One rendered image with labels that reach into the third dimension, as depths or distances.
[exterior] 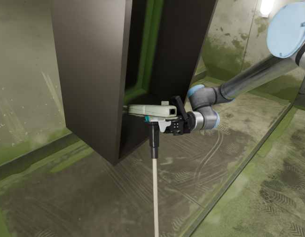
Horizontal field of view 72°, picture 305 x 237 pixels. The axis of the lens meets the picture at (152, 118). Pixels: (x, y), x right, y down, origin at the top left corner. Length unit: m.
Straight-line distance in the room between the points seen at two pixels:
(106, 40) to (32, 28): 1.32
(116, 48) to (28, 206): 1.14
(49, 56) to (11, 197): 1.03
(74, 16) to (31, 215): 1.10
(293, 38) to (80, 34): 0.59
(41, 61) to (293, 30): 1.64
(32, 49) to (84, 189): 1.10
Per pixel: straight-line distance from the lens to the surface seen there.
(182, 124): 0.89
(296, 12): 0.58
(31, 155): 1.72
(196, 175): 1.53
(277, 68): 0.83
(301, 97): 2.76
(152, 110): 0.79
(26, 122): 1.72
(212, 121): 1.01
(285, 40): 0.58
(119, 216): 1.32
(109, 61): 0.69
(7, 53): 1.84
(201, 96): 1.03
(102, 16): 0.67
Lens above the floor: 1.14
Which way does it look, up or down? 32 degrees down
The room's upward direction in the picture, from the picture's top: straight up
